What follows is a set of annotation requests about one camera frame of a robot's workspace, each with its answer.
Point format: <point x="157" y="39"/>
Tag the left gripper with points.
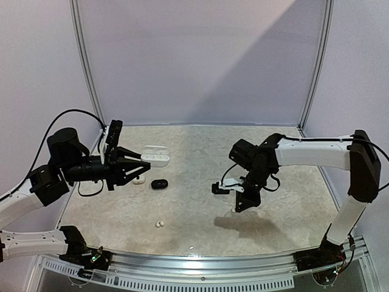
<point x="113" y="169"/>

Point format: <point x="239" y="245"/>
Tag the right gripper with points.
<point x="250" y="191"/>

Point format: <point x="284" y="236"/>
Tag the white gold-trimmed charging case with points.
<point x="139" y="180"/>

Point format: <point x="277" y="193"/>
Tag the black earbud charging case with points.
<point x="159" y="184"/>

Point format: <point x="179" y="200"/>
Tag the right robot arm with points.
<point x="355" y="154"/>

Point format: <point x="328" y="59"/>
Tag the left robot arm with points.
<point x="70" y="162"/>

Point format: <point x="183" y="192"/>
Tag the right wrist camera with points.
<point x="225" y="186"/>

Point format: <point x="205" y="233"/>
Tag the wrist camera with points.
<point x="109" y="140"/>
<point x="225" y="186"/>

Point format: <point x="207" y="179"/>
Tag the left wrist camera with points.
<point x="109" y="140"/>

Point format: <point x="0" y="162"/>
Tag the aluminium front rail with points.
<point x="357" y="264"/>

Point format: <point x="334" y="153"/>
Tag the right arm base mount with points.
<point x="326" y="254"/>

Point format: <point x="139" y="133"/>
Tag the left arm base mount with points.
<point x="90" y="258"/>

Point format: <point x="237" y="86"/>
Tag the white slotted cable duct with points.
<point x="58" y="276"/>

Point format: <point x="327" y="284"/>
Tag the left aluminium corner post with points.
<point x="84" y="58"/>

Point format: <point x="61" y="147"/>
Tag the aluminium corner post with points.
<point x="318" y="64"/>
<point x="84" y="58"/>

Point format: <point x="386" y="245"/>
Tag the right aluminium corner post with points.
<point x="318" y="64"/>

